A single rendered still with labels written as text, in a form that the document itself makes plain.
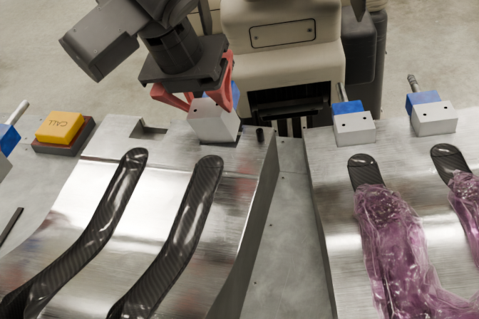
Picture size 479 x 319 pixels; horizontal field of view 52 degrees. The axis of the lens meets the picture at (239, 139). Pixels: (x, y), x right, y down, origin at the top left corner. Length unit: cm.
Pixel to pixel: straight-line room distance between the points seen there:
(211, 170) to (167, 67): 15
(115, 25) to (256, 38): 48
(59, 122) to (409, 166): 56
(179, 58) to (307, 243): 29
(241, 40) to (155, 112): 126
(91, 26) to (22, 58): 238
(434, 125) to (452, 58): 161
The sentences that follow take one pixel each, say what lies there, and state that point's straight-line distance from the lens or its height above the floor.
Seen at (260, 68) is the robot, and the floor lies 80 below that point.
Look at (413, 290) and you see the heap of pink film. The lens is 52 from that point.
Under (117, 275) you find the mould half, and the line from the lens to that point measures 56.
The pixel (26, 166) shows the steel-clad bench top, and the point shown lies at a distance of 90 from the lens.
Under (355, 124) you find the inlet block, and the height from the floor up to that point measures 88.
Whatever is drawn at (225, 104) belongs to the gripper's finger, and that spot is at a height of 96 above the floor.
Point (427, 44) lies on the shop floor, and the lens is 237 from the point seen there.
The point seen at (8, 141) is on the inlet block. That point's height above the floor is 93.
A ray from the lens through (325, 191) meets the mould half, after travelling 64.
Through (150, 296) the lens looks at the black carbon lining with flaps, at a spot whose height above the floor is 91.
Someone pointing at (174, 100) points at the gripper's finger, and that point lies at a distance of 62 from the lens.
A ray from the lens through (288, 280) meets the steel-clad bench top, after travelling 64.
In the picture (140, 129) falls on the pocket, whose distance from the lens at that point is 75.
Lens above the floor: 136
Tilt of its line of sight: 45 degrees down
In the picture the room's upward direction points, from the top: 12 degrees counter-clockwise
